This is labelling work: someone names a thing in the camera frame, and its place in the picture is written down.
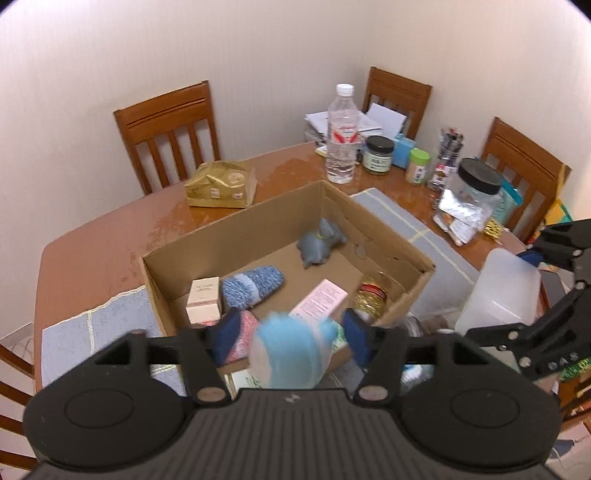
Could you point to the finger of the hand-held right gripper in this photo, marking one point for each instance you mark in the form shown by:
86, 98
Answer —
503, 333
563, 240

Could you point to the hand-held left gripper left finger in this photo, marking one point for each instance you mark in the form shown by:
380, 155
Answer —
228, 334

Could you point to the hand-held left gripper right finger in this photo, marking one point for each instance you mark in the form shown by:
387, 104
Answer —
356, 334

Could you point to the gold-filled bottle with red label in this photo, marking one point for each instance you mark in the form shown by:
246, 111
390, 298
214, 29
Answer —
371, 297

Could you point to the translucent plastic container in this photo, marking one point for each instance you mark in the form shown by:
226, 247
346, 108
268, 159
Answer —
498, 290

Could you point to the cream and pink box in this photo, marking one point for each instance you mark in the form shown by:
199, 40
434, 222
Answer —
203, 295

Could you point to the blue knit sock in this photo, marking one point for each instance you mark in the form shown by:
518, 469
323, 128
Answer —
251, 286

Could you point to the blue and white toy figure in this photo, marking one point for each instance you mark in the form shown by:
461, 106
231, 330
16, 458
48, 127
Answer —
291, 346

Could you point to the cardboard box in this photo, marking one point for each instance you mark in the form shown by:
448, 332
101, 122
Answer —
258, 217

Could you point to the pink and blue sock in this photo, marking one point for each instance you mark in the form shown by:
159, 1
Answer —
244, 334

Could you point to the yellow bag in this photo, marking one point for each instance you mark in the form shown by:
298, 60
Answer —
561, 203

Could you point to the pink printed box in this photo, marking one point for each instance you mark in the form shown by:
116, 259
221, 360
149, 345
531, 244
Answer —
318, 300

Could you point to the clear jar with dark contents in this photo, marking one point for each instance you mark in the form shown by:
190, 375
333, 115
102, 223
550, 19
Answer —
425, 325

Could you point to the wooden chair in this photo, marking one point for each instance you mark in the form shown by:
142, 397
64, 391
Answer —
166, 134
14, 397
521, 157
397, 92

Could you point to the grey plush toy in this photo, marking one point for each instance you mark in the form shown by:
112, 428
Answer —
316, 247

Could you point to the large jar with black lid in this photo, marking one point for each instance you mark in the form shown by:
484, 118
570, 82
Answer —
471, 194

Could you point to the snack packets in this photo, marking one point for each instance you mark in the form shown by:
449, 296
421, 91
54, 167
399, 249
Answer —
457, 226

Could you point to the pen holder with pens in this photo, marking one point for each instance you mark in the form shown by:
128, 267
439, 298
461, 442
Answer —
448, 157

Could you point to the gold foil bag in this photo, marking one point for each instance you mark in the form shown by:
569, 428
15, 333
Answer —
221, 184

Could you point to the green-lidded spice jar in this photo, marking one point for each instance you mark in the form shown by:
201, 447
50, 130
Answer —
418, 167

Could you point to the small blue box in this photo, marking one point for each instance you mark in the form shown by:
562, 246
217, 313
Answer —
406, 150

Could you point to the dark-lidded glass jar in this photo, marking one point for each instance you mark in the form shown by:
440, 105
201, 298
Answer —
378, 154

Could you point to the clear plastic water bottle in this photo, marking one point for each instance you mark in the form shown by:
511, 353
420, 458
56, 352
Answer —
344, 134

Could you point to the stack of papers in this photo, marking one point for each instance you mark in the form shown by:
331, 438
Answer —
332, 122

